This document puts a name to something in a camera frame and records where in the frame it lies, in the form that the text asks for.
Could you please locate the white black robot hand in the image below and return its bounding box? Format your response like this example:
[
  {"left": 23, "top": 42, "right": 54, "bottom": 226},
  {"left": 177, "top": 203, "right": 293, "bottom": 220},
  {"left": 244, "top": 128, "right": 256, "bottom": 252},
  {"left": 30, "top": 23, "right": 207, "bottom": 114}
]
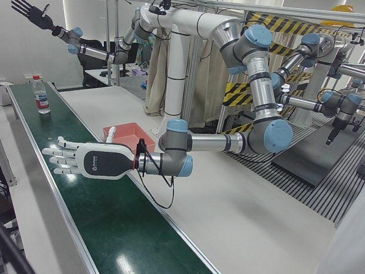
[{"left": 42, "top": 126, "right": 137, "bottom": 181}]

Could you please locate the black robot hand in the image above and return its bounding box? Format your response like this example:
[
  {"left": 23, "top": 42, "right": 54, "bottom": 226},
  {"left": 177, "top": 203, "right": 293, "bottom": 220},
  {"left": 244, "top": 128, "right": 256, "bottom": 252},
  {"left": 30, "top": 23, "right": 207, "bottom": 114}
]
[{"left": 10, "top": 0, "right": 55, "bottom": 31}]

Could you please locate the pink plastic basket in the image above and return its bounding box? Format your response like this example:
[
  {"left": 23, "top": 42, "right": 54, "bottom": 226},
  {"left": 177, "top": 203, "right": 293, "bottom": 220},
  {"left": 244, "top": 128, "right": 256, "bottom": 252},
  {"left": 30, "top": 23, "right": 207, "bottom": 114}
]
[{"left": 102, "top": 122, "right": 156, "bottom": 152}]

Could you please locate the green conveyor belt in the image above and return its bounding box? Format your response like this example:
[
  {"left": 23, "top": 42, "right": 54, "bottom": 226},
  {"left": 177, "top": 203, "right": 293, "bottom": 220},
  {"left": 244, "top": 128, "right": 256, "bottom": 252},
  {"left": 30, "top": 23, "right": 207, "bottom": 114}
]
[{"left": 6, "top": 82, "right": 226, "bottom": 274}]

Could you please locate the black office chair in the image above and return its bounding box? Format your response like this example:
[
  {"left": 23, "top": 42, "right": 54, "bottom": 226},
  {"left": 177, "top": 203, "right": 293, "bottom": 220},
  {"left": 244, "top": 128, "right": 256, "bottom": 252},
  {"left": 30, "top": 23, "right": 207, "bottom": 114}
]
[{"left": 78, "top": 39, "right": 111, "bottom": 88}]

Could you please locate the clear water bottle red cap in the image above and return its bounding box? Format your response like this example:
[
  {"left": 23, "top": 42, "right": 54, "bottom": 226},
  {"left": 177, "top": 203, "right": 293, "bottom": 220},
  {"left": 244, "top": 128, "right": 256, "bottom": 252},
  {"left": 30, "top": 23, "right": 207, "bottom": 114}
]
[{"left": 32, "top": 74, "right": 51, "bottom": 114}]

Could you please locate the white desk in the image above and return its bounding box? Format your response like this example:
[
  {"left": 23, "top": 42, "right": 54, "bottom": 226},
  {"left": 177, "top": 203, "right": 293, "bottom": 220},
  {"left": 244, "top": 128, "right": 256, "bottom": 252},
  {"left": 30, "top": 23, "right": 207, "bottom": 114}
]
[{"left": 84, "top": 67, "right": 149, "bottom": 88}]

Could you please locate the aluminium conveyor leg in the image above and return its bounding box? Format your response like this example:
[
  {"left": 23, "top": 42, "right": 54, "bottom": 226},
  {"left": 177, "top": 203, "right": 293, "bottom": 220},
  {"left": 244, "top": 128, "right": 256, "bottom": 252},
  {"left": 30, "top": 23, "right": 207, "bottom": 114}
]
[{"left": 0, "top": 136, "right": 15, "bottom": 187}]

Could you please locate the colourful patterned cloth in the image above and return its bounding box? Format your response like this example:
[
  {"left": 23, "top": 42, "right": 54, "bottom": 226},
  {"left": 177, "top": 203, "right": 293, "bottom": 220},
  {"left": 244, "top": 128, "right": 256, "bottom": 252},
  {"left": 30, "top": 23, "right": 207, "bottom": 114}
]
[{"left": 136, "top": 34, "right": 157, "bottom": 67}]

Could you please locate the beige curtain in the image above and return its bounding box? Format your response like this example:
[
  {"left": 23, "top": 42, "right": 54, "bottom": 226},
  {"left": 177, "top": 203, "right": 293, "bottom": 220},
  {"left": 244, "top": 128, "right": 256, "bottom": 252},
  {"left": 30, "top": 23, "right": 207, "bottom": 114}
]
[{"left": 144, "top": 31, "right": 224, "bottom": 135}]

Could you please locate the black tripod leg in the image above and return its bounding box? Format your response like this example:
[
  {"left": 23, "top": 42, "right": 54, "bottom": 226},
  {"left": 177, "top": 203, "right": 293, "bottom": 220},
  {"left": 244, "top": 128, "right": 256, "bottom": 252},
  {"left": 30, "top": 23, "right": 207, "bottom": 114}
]
[{"left": 0, "top": 225, "right": 38, "bottom": 274}]

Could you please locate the black flat slab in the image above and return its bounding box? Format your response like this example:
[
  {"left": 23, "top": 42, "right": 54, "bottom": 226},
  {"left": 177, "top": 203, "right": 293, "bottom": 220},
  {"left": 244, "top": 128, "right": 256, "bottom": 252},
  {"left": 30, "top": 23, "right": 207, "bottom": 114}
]
[{"left": 270, "top": 136, "right": 340, "bottom": 189}]

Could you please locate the yellow black striped barrier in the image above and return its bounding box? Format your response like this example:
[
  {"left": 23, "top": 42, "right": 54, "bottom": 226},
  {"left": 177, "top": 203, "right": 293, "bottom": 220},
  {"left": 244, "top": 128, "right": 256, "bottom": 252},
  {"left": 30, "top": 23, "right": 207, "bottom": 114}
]
[{"left": 222, "top": 11, "right": 354, "bottom": 135}]

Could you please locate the black background robot tool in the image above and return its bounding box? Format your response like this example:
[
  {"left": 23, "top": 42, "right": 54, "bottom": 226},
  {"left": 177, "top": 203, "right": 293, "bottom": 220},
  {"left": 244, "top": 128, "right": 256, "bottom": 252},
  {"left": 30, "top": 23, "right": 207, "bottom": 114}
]
[{"left": 326, "top": 118, "right": 344, "bottom": 146}]

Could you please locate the yellow hard hat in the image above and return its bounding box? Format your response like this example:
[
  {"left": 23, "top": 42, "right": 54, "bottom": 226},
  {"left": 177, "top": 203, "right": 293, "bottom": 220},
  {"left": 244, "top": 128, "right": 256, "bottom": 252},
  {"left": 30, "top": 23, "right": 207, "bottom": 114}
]
[{"left": 332, "top": 4, "right": 355, "bottom": 14}]

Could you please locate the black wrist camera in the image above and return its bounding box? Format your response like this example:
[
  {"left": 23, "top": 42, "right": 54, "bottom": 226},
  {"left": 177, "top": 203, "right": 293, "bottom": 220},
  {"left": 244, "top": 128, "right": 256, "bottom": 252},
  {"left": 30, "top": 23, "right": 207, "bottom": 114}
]
[{"left": 136, "top": 138, "right": 148, "bottom": 172}]

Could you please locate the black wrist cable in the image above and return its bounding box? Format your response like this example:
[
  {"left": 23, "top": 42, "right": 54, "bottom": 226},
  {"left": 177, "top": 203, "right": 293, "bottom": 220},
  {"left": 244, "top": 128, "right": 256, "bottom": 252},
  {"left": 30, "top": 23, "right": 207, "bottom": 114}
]
[{"left": 139, "top": 158, "right": 176, "bottom": 209}]

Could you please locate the black camera on crossbar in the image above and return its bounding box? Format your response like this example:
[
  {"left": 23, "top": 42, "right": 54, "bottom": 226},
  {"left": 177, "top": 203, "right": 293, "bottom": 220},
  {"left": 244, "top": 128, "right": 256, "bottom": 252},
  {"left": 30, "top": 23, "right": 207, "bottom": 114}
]
[{"left": 148, "top": 0, "right": 172, "bottom": 17}]

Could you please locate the aluminium frame post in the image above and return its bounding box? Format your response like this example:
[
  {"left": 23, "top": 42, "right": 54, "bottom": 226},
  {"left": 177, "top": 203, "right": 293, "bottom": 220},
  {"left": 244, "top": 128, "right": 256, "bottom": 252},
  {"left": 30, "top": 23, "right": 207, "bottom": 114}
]
[{"left": 168, "top": 0, "right": 365, "bottom": 29}]

